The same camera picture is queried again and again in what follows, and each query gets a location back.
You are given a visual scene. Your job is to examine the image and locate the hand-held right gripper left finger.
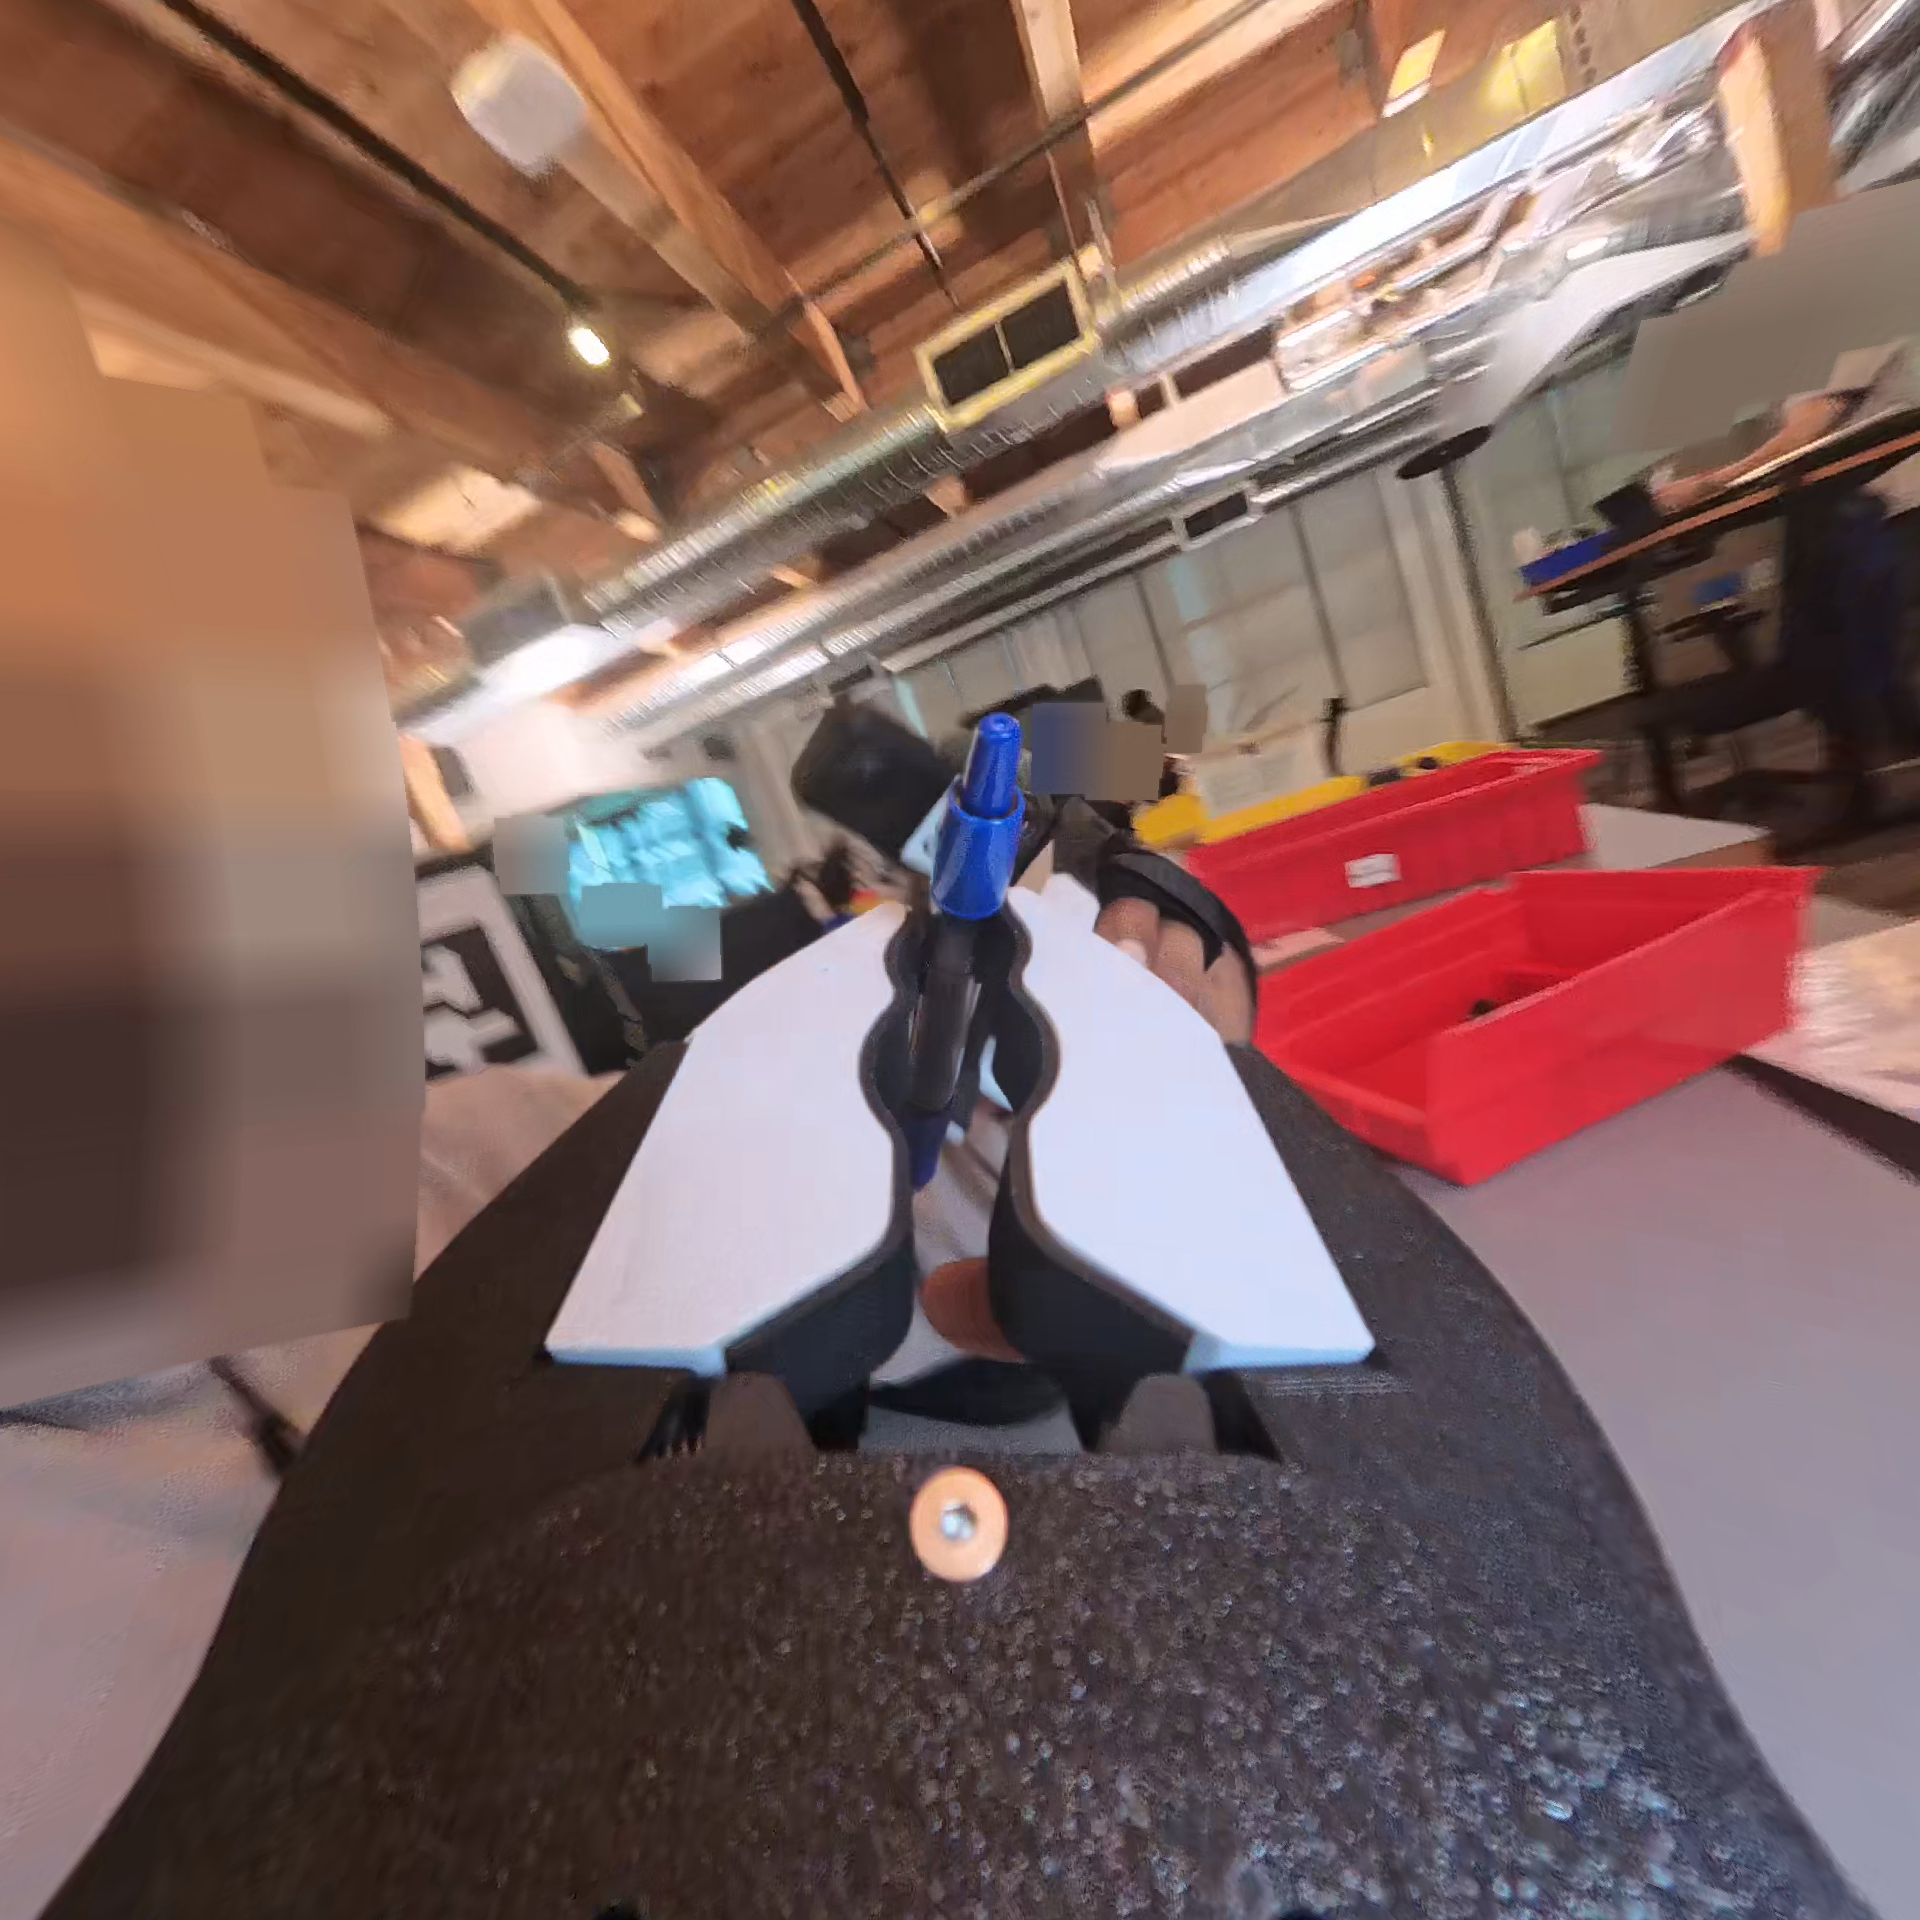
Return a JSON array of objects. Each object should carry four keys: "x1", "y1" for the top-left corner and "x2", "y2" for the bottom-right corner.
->
[{"x1": 546, "y1": 899, "x2": 921, "y2": 1457}]

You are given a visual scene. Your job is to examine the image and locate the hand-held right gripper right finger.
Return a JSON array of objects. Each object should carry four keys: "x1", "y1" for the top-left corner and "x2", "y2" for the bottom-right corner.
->
[{"x1": 988, "y1": 875, "x2": 1378, "y2": 1448}]

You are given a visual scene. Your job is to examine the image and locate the blue pen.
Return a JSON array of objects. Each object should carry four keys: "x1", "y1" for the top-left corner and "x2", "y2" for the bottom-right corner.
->
[{"x1": 903, "y1": 708, "x2": 1031, "y2": 1194}]

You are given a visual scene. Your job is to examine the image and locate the red plastic bin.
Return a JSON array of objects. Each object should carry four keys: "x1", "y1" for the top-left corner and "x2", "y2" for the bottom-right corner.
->
[{"x1": 1254, "y1": 862, "x2": 1822, "y2": 1184}]

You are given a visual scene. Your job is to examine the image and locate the person's left hand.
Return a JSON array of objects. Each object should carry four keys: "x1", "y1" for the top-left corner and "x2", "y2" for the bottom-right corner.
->
[{"x1": 1092, "y1": 897, "x2": 1254, "y2": 1047}]

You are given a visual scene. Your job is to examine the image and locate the framed marker poster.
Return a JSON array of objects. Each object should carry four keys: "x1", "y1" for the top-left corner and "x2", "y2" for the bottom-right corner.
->
[{"x1": 421, "y1": 862, "x2": 603, "y2": 1084}]

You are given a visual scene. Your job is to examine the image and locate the stacked red plastic bins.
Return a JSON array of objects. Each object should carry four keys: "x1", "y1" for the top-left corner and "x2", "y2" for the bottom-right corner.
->
[{"x1": 1183, "y1": 748, "x2": 1606, "y2": 942}]

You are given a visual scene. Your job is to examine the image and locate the ceiling vent grille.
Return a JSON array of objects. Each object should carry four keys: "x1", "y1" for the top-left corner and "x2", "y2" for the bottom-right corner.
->
[{"x1": 912, "y1": 256, "x2": 1103, "y2": 427}]

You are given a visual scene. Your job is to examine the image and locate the white paper with blue band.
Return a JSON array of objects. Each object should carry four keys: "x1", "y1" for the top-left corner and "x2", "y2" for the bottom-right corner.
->
[{"x1": 1748, "y1": 917, "x2": 1920, "y2": 1118}]

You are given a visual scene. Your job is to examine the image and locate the white ceiling access point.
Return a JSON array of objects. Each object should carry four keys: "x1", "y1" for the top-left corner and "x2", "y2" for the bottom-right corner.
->
[{"x1": 451, "y1": 38, "x2": 593, "y2": 174}]

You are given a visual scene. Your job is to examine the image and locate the tall wooden desk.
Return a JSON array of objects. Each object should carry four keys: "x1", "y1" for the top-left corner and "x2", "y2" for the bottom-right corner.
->
[{"x1": 1511, "y1": 405, "x2": 1920, "y2": 842}]

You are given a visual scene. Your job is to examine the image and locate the metal air duct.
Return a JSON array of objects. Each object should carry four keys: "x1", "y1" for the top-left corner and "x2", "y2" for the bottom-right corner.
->
[{"x1": 394, "y1": 91, "x2": 1762, "y2": 719}]

